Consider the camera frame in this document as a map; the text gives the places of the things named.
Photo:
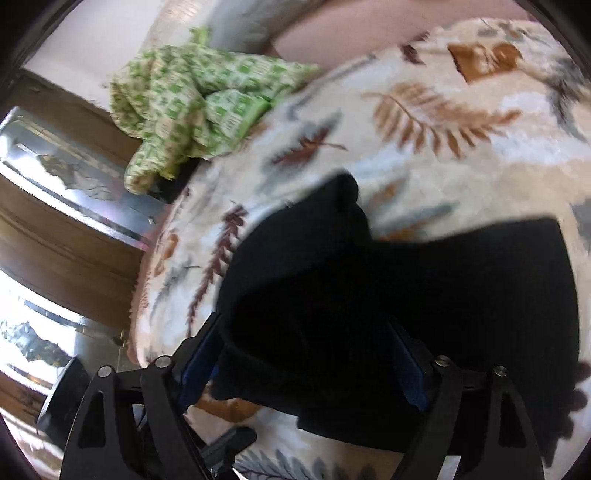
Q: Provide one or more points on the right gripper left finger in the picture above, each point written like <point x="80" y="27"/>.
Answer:
<point x="131" y="425"/>

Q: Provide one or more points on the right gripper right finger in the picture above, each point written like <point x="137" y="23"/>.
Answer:
<point x="477" y="411"/>

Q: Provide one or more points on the black pants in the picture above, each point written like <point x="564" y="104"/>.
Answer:
<point x="322" y="321"/>

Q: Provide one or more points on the mirrored wardrobe door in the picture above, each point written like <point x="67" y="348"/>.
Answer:
<point x="74" y="180"/>

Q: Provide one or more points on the cream leaf print blanket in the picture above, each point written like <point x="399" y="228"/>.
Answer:
<point x="467" y="125"/>

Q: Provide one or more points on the green checkered quilt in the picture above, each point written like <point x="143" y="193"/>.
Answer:
<point x="193" y="101"/>

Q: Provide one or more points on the pink bed sheet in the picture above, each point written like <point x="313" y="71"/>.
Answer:
<point x="339" y="31"/>

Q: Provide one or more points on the grey quilted pillow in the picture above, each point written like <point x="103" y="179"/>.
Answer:
<point x="247" y="26"/>

